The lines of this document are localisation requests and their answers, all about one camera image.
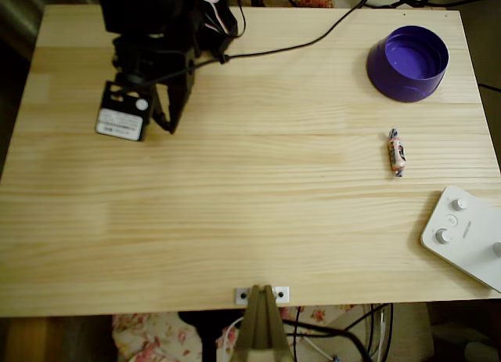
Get purple bowl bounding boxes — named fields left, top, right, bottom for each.
left=366, top=24, right=450, bottom=103

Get black camera cable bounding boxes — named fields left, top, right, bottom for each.
left=136, top=0, right=373, bottom=89

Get white lamp base with knobs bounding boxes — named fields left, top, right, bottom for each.
left=420, top=185, right=501, bottom=293

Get candy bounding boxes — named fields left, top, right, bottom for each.
left=387, top=128, right=407, bottom=179

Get aluminium extrusion post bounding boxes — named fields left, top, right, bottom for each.
left=233, top=284, right=295, bottom=362

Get grey curtain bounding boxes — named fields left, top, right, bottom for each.
left=0, top=0, right=45, bottom=63

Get white red servo wires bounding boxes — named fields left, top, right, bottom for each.
left=182, top=0, right=247, bottom=38

